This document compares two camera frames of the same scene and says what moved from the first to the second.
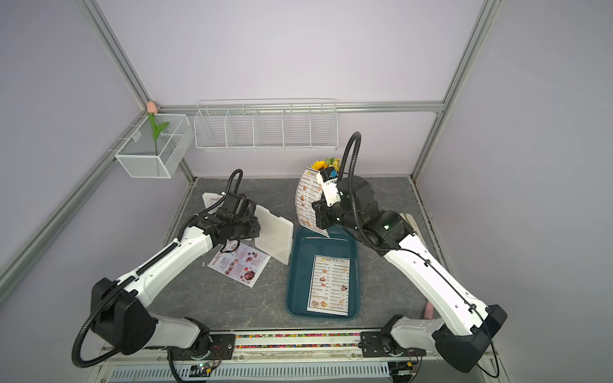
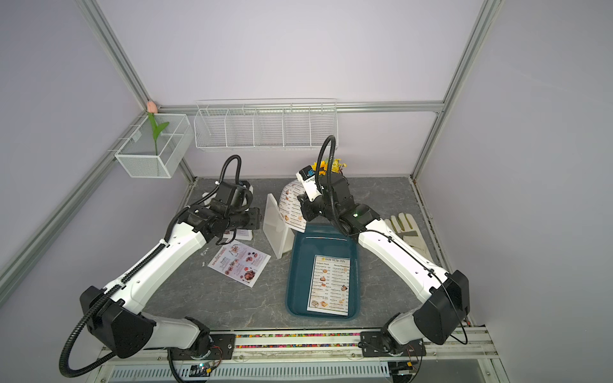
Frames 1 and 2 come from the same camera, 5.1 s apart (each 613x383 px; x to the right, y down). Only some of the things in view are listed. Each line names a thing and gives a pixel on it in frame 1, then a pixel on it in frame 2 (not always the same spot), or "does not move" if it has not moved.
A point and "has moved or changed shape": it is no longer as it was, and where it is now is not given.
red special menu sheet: (244, 264) does not move
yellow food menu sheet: (308, 191) -> (289, 207)
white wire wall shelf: (266, 124) does not move
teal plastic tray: (306, 244) does not move
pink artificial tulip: (157, 129) does not move
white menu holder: (275, 234) has moved or changed shape
